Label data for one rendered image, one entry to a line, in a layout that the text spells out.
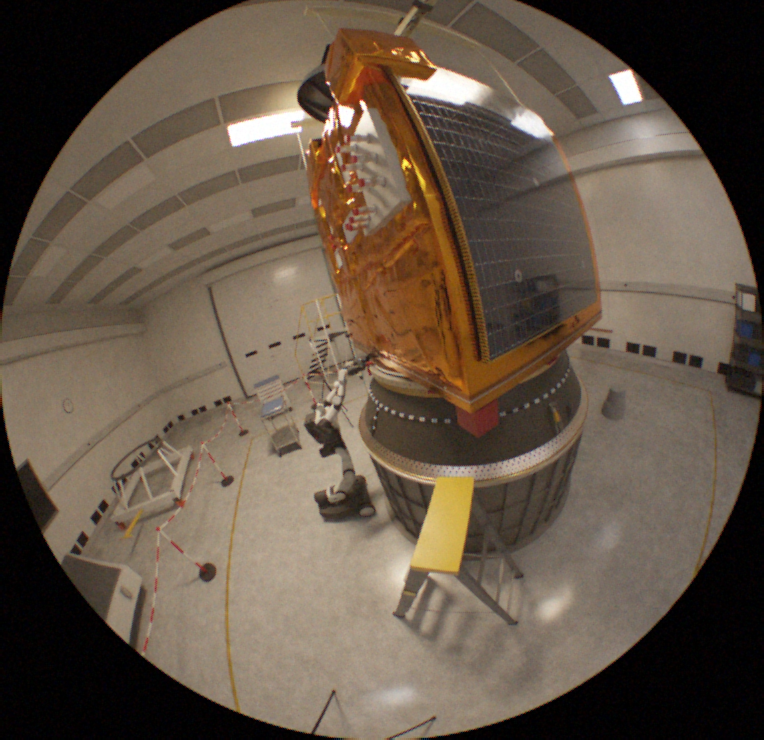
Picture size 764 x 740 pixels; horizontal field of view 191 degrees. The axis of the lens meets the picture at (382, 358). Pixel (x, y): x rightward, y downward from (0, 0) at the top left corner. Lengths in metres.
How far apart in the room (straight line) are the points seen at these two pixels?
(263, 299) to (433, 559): 8.87
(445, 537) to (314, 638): 1.96
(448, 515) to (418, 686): 1.77
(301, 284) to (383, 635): 9.24
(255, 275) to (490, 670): 10.29
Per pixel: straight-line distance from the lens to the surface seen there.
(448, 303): 0.78
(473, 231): 0.82
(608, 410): 3.99
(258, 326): 9.03
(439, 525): 0.85
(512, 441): 1.41
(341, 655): 2.44
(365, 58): 1.22
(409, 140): 0.95
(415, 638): 2.29
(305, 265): 9.14
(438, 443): 1.40
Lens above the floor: 2.26
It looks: 16 degrees down
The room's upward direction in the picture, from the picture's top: 16 degrees counter-clockwise
